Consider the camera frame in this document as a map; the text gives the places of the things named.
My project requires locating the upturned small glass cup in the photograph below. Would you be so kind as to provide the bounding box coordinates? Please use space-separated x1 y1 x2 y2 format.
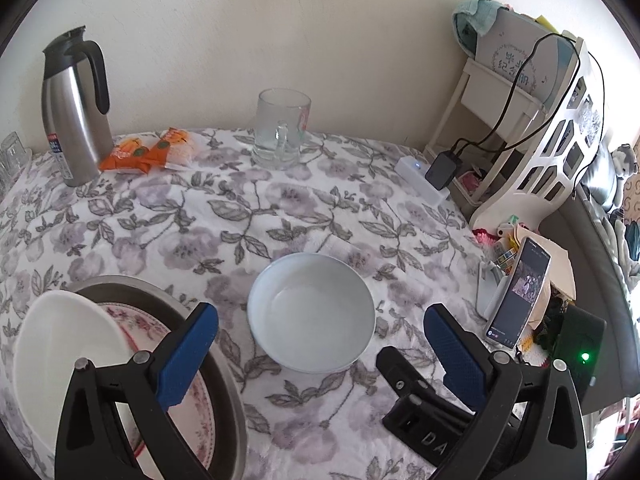
1 132 32 183

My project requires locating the floral fleece tablecloth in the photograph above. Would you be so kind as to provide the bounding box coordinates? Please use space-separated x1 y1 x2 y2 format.
1 129 487 479

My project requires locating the pale blue round bowl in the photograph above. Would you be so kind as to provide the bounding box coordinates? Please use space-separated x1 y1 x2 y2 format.
246 252 375 374

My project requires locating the black power adapter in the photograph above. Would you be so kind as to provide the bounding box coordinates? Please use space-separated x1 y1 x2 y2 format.
425 151 461 191

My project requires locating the pink floral plate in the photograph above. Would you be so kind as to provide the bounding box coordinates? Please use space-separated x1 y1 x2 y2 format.
100 302 215 479

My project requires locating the clear glass mug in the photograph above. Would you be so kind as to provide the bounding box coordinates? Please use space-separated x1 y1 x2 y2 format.
252 88 311 170

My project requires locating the white square bowl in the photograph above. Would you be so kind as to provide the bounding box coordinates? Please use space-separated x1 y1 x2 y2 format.
13 290 131 452

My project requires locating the white phone stand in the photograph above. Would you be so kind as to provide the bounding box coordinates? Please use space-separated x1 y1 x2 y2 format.
475 261 508 321

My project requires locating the smartphone on stand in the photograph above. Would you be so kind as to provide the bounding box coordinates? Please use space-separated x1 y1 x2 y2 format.
484 237 551 350

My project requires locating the orange snack packet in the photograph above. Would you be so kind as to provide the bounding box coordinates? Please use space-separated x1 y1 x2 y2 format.
99 136 154 174
142 128 203 170

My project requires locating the stainless steel thermos jug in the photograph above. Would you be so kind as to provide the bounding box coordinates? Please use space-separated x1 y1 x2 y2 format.
41 26 114 188

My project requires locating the white shelf unit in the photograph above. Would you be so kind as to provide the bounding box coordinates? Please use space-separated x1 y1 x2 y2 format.
424 34 603 232

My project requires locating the large stainless steel basin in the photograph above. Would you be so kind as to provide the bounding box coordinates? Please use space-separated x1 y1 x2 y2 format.
68 275 247 479

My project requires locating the white power strip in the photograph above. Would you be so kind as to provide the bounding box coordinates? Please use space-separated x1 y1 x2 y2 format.
395 156 450 207

